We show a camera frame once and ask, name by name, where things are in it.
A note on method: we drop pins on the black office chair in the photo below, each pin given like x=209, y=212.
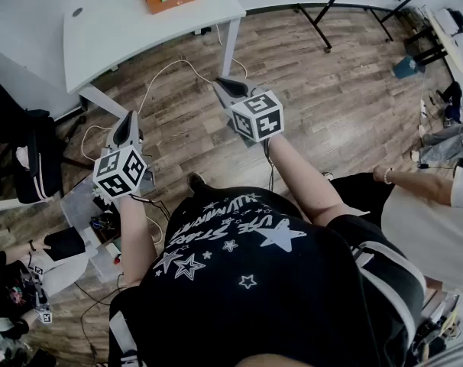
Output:
x=2, y=109

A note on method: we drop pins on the person's right forearm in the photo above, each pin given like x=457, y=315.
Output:
x=304, y=182

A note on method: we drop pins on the black star-print shirt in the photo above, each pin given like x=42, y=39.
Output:
x=254, y=300

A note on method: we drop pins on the black bag with white stripes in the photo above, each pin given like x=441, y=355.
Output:
x=44, y=147

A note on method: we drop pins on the person's left forearm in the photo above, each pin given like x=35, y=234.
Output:
x=134, y=243

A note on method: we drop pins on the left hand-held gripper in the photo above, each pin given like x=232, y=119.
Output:
x=117, y=172

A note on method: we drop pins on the person's black trousers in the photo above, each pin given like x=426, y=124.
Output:
x=361, y=197

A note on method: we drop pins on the black metal table frame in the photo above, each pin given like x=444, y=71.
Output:
x=315, y=27

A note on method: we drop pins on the white desk leg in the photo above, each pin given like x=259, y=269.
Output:
x=230, y=48
x=101, y=99

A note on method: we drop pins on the person's black shoe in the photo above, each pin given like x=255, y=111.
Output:
x=196, y=184

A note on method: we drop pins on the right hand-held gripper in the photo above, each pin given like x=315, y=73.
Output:
x=258, y=117

